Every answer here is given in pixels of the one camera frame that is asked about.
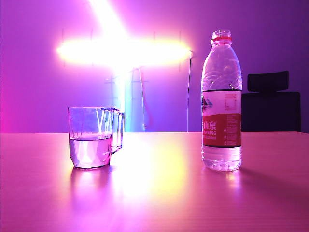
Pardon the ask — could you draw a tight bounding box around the clear water bottle red label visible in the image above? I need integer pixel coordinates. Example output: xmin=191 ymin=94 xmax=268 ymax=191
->
xmin=201 ymin=29 xmax=243 ymax=172

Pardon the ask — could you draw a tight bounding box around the clear faceted glass mug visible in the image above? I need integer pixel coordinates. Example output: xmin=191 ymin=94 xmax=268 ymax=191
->
xmin=68 ymin=106 xmax=126 ymax=169

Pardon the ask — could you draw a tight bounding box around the bright LED light bar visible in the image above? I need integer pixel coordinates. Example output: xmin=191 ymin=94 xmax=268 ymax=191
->
xmin=56 ymin=37 xmax=193 ymax=68

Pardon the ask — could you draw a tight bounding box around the black office chair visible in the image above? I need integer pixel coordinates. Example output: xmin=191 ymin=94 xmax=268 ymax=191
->
xmin=240 ymin=70 xmax=301 ymax=132

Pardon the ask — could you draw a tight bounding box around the thin wall cable with connector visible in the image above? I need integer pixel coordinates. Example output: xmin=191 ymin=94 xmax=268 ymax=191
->
xmin=137 ymin=67 xmax=146 ymax=132
xmin=186 ymin=50 xmax=194 ymax=132

